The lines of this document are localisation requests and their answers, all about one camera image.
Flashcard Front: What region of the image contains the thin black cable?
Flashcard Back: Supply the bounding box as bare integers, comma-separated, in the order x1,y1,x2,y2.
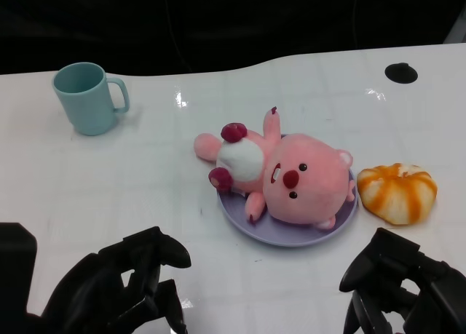
352,0,361,47
167,2,193,72

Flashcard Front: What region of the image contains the purple plastic plate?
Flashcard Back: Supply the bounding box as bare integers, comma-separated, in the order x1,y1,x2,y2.
217,168,360,247

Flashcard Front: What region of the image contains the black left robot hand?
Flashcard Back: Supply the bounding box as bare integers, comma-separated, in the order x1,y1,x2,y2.
32,226,192,334

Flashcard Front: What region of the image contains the black round table grommet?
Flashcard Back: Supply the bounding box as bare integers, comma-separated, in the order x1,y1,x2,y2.
384,62,419,83

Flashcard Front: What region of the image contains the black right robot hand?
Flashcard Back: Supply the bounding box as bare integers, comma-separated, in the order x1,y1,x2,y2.
339,227,466,334

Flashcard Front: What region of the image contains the orange white bun toy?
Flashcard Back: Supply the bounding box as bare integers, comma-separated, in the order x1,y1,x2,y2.
356,162,438,226

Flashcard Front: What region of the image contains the teal plastic mug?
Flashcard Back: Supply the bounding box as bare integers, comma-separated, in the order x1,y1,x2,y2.
52,61,130,137

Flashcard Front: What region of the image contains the pink plush beaver doll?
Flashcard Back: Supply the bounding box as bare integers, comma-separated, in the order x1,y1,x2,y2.
193,107,356,230

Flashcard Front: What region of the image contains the black backdrop cloth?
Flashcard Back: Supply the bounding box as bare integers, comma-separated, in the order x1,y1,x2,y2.
0,0,466,75

